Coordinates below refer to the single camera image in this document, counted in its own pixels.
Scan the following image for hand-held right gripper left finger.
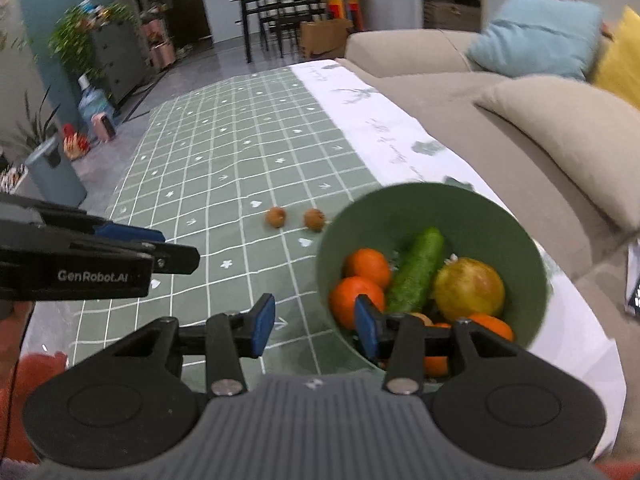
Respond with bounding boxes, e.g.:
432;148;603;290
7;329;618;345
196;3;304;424
97;294;277;397

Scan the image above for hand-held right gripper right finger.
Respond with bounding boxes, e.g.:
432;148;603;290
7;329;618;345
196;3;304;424
354;294;551;393

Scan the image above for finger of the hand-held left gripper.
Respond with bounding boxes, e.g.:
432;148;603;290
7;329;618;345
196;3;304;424
0;192;166;243
0;222;201;274

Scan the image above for orange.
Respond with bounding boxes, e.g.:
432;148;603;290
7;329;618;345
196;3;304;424
328;276;386;331
422;322;453;380
467;312;515;343
344;248;392;288

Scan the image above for green cucumber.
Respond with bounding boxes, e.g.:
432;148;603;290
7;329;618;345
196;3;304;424
385;226;446;313

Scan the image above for yellow-green mango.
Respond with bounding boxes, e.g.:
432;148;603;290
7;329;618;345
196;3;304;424
433;257;506;322

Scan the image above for green plastic colander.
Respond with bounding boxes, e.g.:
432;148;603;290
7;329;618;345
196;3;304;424
316;182;552;372

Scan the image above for grey trash bin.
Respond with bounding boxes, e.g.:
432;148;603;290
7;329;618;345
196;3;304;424
23;134;88;208

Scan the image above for red gift bag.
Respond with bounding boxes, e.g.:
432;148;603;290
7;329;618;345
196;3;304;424
62;124;92;161

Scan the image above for small pink heater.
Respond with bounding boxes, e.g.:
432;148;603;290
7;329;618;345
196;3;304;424
91;112;117;142

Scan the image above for blue water bottle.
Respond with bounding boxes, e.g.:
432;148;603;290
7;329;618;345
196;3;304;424
77;74;116;128

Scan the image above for green checked tablecloth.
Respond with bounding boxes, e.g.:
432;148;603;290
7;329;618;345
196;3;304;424
22;67;386;396

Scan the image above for long-leaf floor plant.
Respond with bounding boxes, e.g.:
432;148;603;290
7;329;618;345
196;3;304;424
0;87;56;161

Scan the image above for grey drawer cabinet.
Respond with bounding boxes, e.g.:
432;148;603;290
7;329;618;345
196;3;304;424
90;20;153;106

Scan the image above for leafy potted plant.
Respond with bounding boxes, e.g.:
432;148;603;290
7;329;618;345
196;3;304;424
47;2;136;81

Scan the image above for dark wooden door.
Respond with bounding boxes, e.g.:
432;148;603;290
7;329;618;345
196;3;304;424
166;0;211;43

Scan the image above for dark dining table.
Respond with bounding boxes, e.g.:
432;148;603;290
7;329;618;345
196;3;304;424
231;0;331;63

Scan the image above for brown paper bag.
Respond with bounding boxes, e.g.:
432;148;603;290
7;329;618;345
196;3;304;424
300;18;353;61

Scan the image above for smartphone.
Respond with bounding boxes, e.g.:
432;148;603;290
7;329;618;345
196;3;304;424
625;240;640;317

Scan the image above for beige pillow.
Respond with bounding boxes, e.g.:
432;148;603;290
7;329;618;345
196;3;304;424
472;76;640;233

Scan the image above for stacked red orange stools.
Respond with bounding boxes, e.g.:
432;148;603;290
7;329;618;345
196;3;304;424
325;0;367;33

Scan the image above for light blue pillow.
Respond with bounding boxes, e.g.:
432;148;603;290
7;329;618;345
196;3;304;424
466;0;604;81

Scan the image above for yellow pillow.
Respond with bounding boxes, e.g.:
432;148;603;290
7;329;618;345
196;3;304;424
587;5;640;111

